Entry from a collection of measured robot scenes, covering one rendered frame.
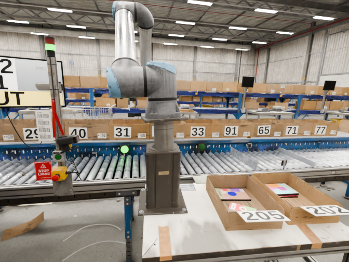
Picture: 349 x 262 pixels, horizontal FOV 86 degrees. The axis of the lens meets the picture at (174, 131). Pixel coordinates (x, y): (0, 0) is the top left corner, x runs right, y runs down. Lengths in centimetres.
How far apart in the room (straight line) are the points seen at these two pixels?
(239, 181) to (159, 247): 70
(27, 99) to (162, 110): 90
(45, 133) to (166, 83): 85
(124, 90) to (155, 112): 17
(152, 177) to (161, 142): 18
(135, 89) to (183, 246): 72
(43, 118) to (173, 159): 85
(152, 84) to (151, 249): 71
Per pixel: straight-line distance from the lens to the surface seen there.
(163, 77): 93
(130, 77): 92
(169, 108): 92
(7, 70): 152
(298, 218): 119
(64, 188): 151
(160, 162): 98
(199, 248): 92
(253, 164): 180
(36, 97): 150
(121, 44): 113
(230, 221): 100
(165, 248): 91
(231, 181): 135
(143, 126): 191
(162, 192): 105
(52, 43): 139
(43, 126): 141
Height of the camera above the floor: 138
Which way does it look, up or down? 12 degrees down
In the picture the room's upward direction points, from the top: 2 degrees clockwise
